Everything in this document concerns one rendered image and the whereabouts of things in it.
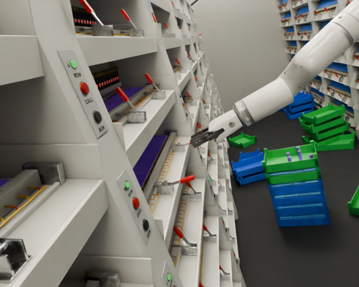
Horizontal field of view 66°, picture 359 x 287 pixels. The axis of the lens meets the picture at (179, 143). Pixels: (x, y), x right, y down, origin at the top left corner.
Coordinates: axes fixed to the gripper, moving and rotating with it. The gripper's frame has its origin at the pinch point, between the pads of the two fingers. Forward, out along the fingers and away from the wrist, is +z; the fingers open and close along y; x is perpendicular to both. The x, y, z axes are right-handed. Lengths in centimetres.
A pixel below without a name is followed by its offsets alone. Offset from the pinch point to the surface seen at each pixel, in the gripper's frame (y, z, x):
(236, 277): 16, 24, -73
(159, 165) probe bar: -16.2, 9.6, 3.3
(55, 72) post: -54, -3, 31
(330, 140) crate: 170, -65, -111
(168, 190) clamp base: -27.6, 6.4, -0.1
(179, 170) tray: -14.4, 6.0, -1.6
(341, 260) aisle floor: 34, -21, -103
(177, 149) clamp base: -0.9, 7.4, 0.6
